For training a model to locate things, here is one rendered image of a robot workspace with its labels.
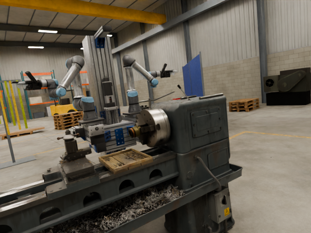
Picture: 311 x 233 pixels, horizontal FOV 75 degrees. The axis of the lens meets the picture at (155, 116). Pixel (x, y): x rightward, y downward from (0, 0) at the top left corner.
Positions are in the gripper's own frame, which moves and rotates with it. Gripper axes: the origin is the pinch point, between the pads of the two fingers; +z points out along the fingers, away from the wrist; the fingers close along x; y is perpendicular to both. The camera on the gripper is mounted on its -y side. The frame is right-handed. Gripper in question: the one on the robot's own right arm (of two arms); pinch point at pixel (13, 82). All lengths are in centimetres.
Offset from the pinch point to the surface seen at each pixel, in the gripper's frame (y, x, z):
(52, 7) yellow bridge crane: -323, 878, -494
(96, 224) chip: 93, -90, -6
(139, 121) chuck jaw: 32, -86, -55
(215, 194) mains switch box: 96, -139, -91
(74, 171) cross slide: 49, -89, 5
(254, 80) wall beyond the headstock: 48, 69, -1133
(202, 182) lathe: 85, -129, -84
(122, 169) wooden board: 57, -99, -23
